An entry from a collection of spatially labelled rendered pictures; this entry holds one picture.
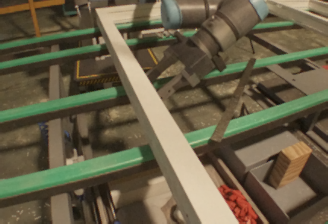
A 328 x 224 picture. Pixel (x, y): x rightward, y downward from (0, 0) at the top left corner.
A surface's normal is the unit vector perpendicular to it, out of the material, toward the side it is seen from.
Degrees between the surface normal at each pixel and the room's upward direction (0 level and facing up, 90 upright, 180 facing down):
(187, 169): 0
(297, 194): 0
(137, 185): 0
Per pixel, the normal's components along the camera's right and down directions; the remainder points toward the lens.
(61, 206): 0.00, -0.83
